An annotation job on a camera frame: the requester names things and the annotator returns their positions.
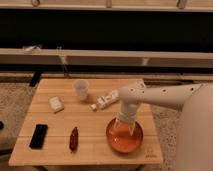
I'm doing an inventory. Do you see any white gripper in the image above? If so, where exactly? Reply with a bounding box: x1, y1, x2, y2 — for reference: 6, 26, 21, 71
113, 102, 138, 136

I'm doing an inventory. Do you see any orange ceramic bowl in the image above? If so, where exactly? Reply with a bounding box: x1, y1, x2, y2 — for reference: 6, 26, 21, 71
106, 119, 143, 153

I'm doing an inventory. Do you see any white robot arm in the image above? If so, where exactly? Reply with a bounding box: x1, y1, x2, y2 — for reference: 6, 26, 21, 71
117, 83, 213, 171

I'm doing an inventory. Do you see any white tube bottle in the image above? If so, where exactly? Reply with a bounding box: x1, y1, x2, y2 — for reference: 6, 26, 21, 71
90, 90, 119, 111

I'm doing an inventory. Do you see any red chili pepper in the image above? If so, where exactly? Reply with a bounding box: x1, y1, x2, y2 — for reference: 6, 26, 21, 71
69, 127, 78, 152

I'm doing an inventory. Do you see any clear plastic cup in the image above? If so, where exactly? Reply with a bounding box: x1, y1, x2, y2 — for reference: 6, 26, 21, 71
73, 79, 89, 101

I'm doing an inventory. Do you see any small white box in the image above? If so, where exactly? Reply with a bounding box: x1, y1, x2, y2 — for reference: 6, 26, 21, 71
49, 96, 64, 113

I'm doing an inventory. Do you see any black rectangular remote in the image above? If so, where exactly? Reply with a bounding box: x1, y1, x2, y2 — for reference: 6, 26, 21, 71
29, 124, 48, 149

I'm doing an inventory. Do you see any grey horizontal rail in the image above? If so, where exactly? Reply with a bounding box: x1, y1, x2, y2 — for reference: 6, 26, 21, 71
0, 47, 213, 68

